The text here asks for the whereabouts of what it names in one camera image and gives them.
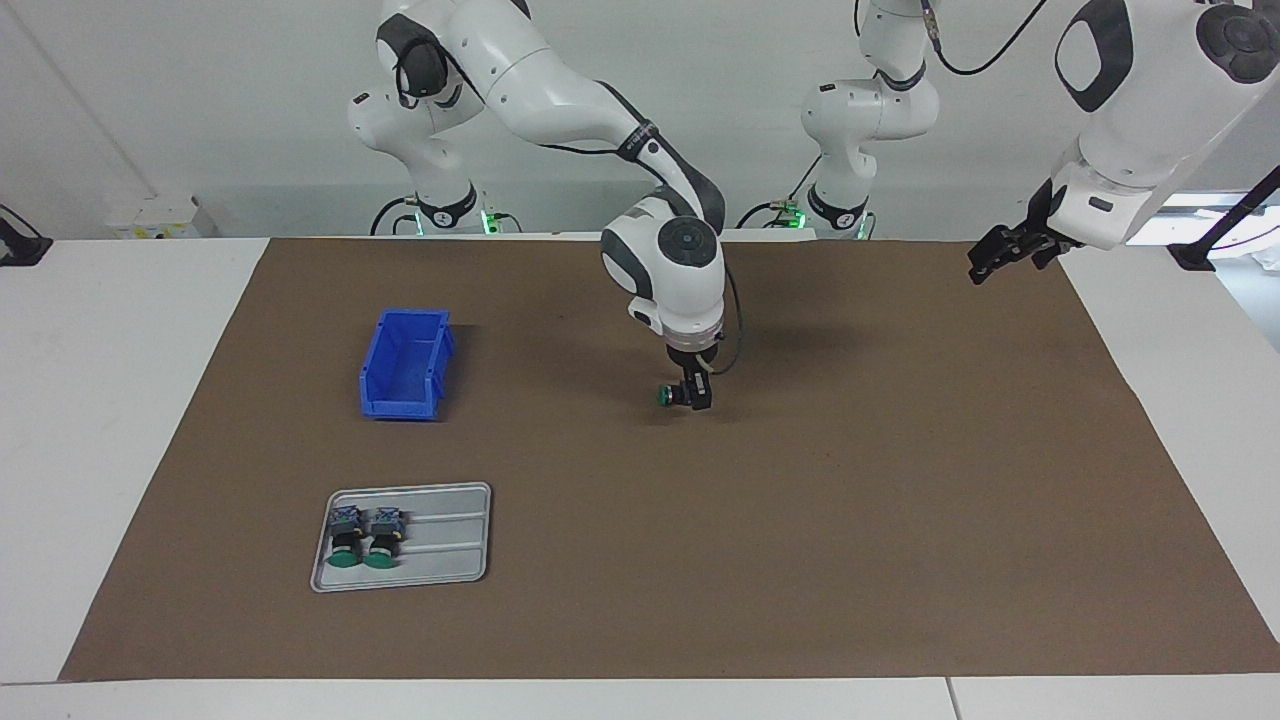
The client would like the blue plastic storage bin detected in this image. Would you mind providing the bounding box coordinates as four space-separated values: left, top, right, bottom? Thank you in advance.
358 308 457 422

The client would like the brown paper table mat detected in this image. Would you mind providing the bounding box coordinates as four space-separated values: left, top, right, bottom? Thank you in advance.
58 237 1280 683

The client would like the black base cable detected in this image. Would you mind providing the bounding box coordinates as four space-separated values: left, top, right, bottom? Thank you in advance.
370 195 421 237
737 155 826 231

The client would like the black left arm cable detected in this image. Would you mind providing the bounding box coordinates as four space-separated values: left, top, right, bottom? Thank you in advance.
920 0 1049 77

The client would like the black stand with clamp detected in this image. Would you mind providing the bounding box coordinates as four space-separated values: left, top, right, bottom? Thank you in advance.
1168 165 1280 273

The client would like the white wall socket box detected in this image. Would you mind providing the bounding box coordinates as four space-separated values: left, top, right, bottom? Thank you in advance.
108 195 219 241

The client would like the black table clamp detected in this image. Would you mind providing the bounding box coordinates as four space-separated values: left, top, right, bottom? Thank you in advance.
0 205 53 268

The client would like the silver metal tray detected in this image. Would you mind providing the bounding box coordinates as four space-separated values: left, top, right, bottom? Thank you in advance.
309 482 493 594

